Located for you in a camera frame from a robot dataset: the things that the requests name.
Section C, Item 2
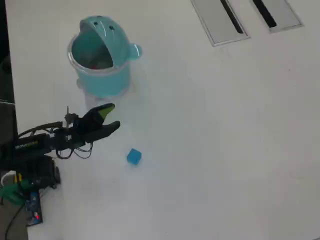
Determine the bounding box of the blue circuit board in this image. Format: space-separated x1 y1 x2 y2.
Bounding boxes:
24 191 44 227

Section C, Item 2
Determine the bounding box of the teal whale shaped bin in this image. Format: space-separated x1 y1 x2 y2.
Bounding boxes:
66 15 144 100

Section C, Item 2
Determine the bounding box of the silver table cable hatch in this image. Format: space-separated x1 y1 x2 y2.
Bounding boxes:
190 0 251 48
249 0 305 34

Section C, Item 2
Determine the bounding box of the white cable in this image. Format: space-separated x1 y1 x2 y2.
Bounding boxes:
0 170 16 188

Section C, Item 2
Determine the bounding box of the blue lego block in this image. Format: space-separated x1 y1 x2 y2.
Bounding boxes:
126 147 143 166

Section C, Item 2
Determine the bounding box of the black power cable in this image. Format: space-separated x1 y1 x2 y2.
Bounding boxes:
6 204 26 240

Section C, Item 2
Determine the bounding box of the green table clamp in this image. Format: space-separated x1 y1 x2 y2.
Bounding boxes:
0 179 34 205

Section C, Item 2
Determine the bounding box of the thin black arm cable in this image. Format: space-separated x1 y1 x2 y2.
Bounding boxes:
17 121 94 160

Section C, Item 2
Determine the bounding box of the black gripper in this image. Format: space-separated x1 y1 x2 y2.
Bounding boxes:
74 102 121 143

